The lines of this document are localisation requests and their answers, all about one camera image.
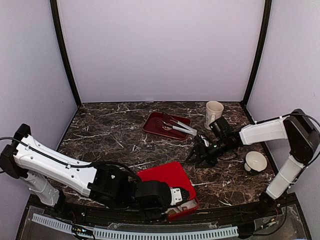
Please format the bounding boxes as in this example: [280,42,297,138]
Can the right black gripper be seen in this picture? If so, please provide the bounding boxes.
[185,136,230,168]

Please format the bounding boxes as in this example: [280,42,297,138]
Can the small brown chocolate piece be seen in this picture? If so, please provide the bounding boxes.
[168,209,176,215]

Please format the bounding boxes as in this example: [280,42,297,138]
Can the red box lid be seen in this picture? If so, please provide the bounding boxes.
[137,161,196,200]

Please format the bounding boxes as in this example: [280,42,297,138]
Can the red box with liners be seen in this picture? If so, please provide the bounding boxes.
[165,197,199,222]

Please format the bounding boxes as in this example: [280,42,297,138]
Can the metal tongs white handles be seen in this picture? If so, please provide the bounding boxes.
[155,112,198,136]

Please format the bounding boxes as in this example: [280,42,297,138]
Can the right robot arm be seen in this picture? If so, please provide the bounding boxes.
[185,108,320,217]

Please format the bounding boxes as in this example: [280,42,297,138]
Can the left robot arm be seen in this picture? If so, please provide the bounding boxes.
[0,123,190,221]

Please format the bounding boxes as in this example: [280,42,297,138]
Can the cream mug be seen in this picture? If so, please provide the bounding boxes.
[204,101,224,130]

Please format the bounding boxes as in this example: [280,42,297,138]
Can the white bowl dark base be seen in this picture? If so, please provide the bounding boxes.
[244,151,268,175]

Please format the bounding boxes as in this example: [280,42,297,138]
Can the dark red tray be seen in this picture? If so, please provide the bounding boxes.
[142,111,188,141]

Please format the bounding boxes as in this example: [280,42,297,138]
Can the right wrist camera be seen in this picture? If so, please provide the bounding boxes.
[209,116,233,139]

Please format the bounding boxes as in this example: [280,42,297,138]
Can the grey cable duct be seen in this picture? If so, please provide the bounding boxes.
[31,213,239,240]

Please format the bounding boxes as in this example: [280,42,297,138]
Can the right black frame post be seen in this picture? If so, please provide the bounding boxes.
[241,0,273,107]

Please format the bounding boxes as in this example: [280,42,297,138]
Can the black frame post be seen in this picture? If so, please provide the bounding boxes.
[241,0,273,107]
[49,0,82,108]

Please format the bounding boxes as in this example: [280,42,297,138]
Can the left black frame post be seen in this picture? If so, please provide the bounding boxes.
[49,0,82,108]

